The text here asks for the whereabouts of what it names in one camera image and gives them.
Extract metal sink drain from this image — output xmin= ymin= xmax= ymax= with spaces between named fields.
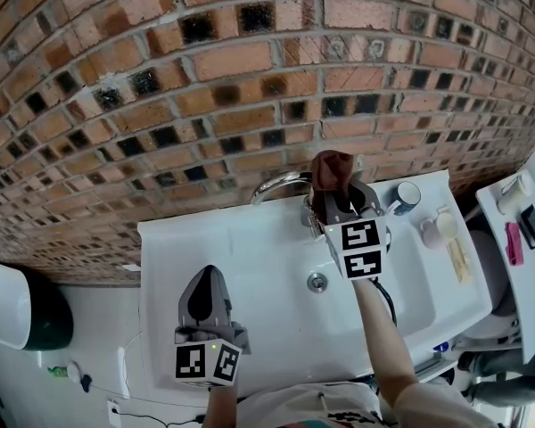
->
xmin=306 ymin=272 xmax=329 ymax=293

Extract person's white shirt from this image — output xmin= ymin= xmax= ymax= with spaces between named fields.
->
xmin=235 ymin=378 xmax=503 ymax=428

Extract dark red cloth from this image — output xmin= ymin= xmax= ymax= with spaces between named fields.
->
xmin=309 ymin=149 xmax=357 ymax=222

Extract person's left forearm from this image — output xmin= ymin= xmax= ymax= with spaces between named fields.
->
xmin=207 ymin=385 xmax=240 ymax=428

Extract blue mug white inside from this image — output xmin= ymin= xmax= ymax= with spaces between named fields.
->
xmin=385 ymin=180 xmax=422 ymax=218

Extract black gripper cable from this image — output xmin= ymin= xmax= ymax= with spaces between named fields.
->
xmin=372 ymin=278 xmax=399 ymax=327

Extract white cup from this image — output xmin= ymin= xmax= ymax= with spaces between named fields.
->
xmin=435 ymin=207 xmax=460 ymax=236

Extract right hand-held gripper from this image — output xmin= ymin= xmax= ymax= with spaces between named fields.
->
xmin=324 ymin=180 xmax=390 ymax=282

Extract person's right forearm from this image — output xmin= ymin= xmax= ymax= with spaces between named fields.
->
xmin=351 ymin=277 xmax=418 ymax=412

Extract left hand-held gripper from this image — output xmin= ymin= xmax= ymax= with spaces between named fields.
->
xmin=173 ymin=264 xmax=252 ymax=390

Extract metal bar under sink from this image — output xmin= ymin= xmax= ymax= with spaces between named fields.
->
xmin=413 ymin=358 xmax=445 ymax=377

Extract white and black round bin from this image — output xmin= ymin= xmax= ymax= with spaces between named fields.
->
xmin=0 ymin=259 xmax=75 ymax=352

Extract white power socket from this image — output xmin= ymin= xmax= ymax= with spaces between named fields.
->
xmin=106 ymin=398 xmax=123 ymax=428

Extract white side shelf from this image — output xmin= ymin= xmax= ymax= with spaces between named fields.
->
xmin=475 ymin=167 xmax=535 ymax=366

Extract chrome faucet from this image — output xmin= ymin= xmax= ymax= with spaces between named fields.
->
xmin=249 ymin=170 xmax=332 ymax=241

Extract lilac mug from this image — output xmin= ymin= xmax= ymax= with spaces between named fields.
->
xmin=419 ymin=216 xmax=449 ymax=250

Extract white ceramic sink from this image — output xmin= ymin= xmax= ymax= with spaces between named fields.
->
xmin=136 ymin=169 xmax=494 ymax=394

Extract black floor cable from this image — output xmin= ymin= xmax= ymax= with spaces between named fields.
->
xmin=115 ymin=409 xmax=206 ymax=428

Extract person's jeans legs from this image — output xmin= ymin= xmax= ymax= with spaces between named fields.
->
xmin=457 ymin=344 xmax=535 ymax=407

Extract black box device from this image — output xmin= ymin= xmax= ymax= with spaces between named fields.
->
xmin=518 ymin=203 xmax=535 ymax=247

